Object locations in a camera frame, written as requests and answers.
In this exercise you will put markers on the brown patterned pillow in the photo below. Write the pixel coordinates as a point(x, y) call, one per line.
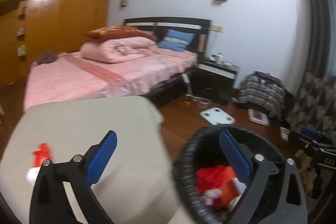
point(118, 32)

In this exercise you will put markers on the grey cloth item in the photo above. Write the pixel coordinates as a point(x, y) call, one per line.
point(48, 57)

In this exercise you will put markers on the bed with pink sheet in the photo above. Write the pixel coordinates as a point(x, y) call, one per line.
point(78, 79)

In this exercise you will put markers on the beige tablecloth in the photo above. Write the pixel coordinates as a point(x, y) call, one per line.
point(92, 119)

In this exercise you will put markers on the small wall fixture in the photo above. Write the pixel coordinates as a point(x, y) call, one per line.
point(124, 2)

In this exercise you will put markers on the dark wooden headboard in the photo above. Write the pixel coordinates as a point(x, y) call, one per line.
point(204, 23)

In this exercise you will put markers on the floral patterned armchair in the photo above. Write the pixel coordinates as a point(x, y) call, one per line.
point(312, 103)

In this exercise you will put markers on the dark grey curtain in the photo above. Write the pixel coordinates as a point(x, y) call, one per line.
point(319, 16)

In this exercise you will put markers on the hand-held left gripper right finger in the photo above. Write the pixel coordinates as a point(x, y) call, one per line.
point(233, 153)

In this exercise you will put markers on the dark nightstand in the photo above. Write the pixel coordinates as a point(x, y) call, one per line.
point(212, 82)

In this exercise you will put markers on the red santa hats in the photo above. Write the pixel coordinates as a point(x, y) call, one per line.
point(212, 176)

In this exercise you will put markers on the small blue pillow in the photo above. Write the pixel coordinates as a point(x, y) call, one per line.
point(149, 32)

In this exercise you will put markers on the white bottle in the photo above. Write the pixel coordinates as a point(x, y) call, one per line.
point(220, 58)

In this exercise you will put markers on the large blue pillow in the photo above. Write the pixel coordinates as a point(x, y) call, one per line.
point(177, 40)

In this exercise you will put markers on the wall socket plate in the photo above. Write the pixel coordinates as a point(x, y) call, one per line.
point(217, 28)

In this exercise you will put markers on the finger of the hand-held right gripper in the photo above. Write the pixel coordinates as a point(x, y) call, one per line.
point(302, 138)
point(311, 130)

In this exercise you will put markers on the black trash bin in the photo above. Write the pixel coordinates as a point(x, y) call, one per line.
point(210, 150)

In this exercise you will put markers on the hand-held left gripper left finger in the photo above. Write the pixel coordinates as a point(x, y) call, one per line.
point(102, 158)

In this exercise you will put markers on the plaid clothes pile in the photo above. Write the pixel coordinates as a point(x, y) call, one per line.
point(262, 95)

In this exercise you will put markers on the pink folded quilt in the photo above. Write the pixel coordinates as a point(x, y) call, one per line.
point(115, 50)

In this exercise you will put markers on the wooden wardrobe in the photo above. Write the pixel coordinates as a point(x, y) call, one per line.
point(65, 16)

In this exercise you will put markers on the small white box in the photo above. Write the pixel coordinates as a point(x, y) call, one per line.
point(284, 132)

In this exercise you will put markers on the white bathroom scale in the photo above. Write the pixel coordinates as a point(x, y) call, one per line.
point(216, 116)

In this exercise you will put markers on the picture frame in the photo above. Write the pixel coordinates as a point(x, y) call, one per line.
point(258, 117)

